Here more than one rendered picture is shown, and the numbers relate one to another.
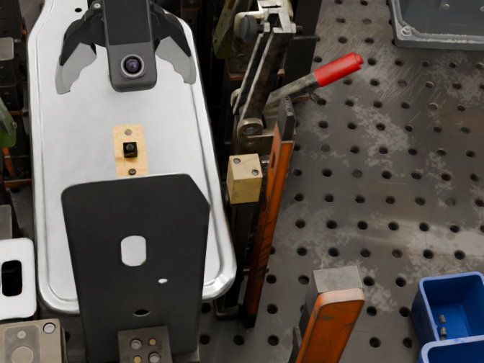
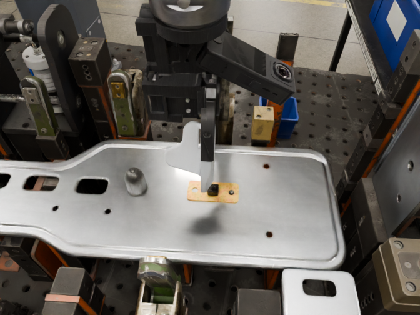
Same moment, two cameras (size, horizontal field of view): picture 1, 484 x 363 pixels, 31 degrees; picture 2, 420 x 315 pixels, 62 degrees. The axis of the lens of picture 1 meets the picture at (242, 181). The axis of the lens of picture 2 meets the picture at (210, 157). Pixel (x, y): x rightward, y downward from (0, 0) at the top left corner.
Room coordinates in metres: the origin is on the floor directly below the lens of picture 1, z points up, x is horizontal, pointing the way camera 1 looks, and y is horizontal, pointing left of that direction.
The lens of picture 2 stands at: (0.52, 0.44, 1.48)
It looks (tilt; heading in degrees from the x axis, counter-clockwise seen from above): 51 degrees down; 290
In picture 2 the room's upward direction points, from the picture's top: straight up
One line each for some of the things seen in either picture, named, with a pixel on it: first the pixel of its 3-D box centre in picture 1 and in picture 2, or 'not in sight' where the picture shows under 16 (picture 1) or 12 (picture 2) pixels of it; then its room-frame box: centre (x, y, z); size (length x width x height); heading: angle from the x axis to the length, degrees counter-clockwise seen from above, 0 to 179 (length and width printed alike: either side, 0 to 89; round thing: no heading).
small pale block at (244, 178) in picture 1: (234, 246); (253, 175); (0.58, 0.00, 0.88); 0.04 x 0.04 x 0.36; 16
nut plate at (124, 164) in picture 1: (130, 150); (213, 190); (0.62, 0.14, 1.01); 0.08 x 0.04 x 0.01; 15
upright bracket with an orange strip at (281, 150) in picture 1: (265, 232); (267, 144); (0.57, -0.04, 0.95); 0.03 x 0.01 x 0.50; 16
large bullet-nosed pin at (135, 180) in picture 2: not in sight; (135, 182); (0.74, 0.18, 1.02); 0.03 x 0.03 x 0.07
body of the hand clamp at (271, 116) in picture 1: (253, 196); (217, 160); (0.67, -0.02, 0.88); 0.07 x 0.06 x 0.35; 106
